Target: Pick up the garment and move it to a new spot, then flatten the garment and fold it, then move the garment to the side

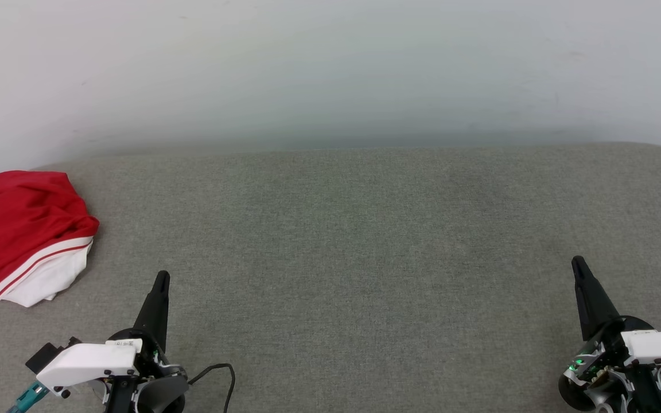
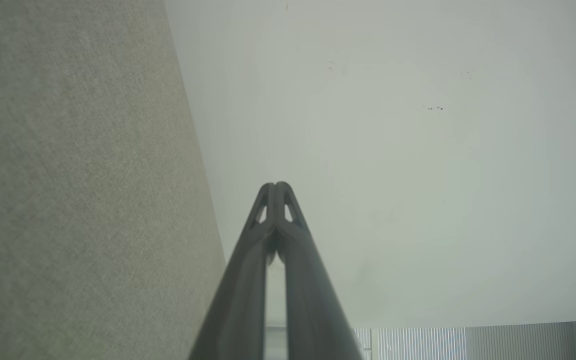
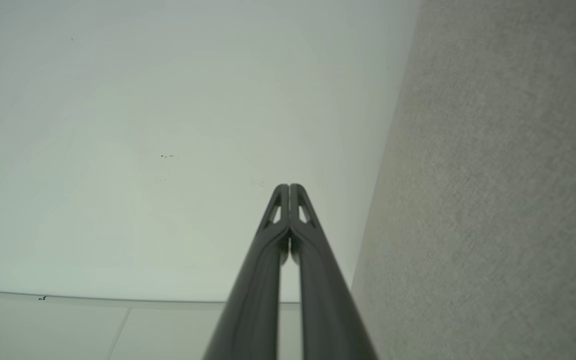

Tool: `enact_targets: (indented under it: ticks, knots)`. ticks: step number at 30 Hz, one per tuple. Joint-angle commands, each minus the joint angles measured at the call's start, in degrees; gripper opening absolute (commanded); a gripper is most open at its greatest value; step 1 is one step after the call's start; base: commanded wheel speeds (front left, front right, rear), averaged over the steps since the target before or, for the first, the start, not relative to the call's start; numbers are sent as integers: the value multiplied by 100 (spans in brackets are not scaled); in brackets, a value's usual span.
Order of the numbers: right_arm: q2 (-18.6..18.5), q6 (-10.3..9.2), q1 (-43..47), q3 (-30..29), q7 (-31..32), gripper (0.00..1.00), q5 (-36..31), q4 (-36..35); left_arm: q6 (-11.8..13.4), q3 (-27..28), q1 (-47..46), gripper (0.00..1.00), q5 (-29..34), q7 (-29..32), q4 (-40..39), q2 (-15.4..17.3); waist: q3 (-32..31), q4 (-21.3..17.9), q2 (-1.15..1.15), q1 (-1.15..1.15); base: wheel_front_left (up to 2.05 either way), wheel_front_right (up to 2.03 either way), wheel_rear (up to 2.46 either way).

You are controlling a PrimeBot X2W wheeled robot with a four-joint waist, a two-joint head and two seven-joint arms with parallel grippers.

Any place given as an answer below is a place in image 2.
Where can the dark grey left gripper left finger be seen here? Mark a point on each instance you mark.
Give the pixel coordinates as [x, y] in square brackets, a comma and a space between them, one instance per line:
[238, 305]

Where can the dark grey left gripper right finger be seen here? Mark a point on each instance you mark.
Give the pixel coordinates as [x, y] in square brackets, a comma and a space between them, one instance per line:
[310, 305]

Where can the white ribbed panel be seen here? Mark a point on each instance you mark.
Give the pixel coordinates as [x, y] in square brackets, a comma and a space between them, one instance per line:
[468, 345]

